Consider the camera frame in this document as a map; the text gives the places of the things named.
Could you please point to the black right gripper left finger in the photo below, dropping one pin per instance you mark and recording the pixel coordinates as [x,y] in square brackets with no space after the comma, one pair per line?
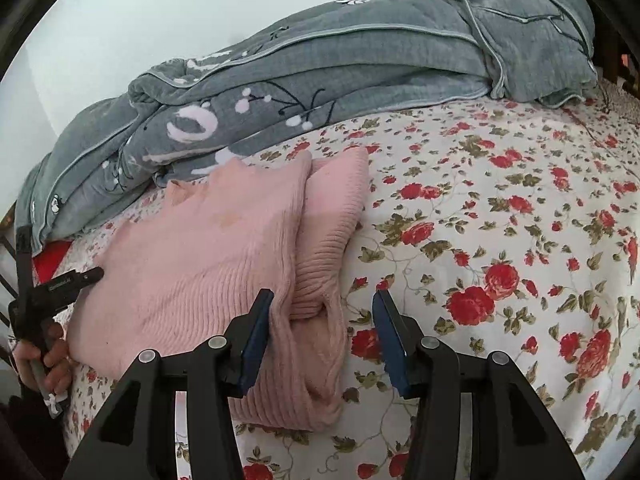
[247,336]

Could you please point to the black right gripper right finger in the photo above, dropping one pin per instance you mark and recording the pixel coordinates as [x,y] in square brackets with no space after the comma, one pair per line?
[399,337]

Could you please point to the pink knitted sweater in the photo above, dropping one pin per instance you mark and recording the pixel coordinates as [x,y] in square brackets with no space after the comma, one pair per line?
[175,279]

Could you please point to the person's left hand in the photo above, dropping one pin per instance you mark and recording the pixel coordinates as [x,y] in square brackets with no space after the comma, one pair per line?
[55,361]

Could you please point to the wooden bed headboard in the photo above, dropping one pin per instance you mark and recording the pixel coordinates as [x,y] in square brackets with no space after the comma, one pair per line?
[9,287]

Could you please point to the red cloth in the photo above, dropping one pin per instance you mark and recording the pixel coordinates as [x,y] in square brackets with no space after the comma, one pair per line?
[47,262]

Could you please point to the floral rose bed sheet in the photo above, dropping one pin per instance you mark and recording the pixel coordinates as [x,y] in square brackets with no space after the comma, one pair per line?
[497,226]

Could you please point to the grey floral quilt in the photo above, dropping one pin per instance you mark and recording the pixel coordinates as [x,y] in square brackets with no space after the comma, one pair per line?
[180,119]

